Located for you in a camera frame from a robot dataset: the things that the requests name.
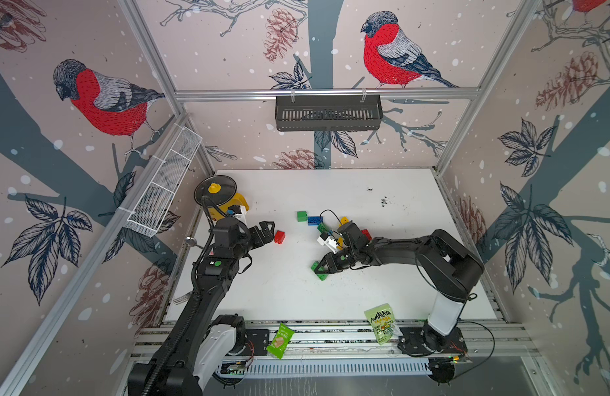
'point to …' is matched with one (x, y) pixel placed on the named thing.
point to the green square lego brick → (302, 216)
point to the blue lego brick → (315, 220)
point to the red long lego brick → (367, 233)
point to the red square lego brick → (279, 237)
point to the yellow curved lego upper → (344, 221)
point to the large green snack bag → (382, 321)
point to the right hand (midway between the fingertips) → (319, 267)
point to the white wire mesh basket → (146, 219)
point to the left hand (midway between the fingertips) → (268, 222)
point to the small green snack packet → (280, 341)
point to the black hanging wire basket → (329, 113)
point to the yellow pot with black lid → (218, 193)
